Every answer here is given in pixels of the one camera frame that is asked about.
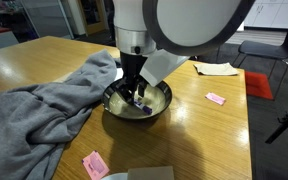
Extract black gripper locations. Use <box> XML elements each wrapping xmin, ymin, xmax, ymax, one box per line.
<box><xmin>115</xmin><ymin>52</ymin><xmax>148</xmax><ymax>104</ymax></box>

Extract purple white marker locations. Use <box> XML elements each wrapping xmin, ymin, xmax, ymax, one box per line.
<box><xmin>134</xmin><ymin>99</ymin><xmax>152</xmax><ymax>115</ymax></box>

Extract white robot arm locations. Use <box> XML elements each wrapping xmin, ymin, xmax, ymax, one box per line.
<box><xmin>113</xmin><ymin>0</ymin><xmax>255</xmax><ymax>104</ymax></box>

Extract dark rimmed cream bowl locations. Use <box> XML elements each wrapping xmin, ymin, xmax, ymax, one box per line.
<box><xmin>102</xmin><ymin>79</ymin><xmax>172</xmax><ymax>120</ymax></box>

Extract pink sticky note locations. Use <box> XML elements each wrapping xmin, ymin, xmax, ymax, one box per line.
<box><xmin>205</xmin><ymin>92</ymin><xmax>226</xmax><ymax>105</ymax></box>

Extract brown square sponge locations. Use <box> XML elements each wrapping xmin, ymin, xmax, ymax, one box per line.
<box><xmin>127</xmin><ymin>166</ymin><xmax>174</xmax><ymax>180</ymax></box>

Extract pink packet near plate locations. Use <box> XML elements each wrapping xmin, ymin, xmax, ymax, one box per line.
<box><xmin>82</xmin><ymin>150</ymin><xmax>109</xmax><ymax>180</ymax></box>

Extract small white plate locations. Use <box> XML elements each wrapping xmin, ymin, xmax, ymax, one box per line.
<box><xmin>101</xmin><ymin>173</ymin><xmax>128</xmax><ymax>180</ymax></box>

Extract beige paper napkin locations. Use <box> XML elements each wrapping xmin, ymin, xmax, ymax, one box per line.
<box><xmin>194</xmin><ymin>63</ymin><xmax>239</xmax><ymax>76</ymax></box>

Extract grey sweatshirt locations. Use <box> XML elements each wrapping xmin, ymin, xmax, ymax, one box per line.
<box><xmin>0</xmin><ymin>50</ymin><xmax>117</xmax><ymax>180</ymax></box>

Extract red floor mat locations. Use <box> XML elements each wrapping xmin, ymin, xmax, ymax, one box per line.
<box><xmin>245</xmin><ymin>71</ymin><xmax>273</xmax><ymax>100</ymax></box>

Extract black office chair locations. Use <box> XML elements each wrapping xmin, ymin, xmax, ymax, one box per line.
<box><xmin>232</xmin><ymin>14</ymin><xmax>288</xmax><ymax>98</ymax></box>

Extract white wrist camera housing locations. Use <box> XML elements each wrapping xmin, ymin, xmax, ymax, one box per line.
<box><xmin>140</xmin><ymin>50</ymin><xmax>189</xmax><ymax>87</ymax></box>

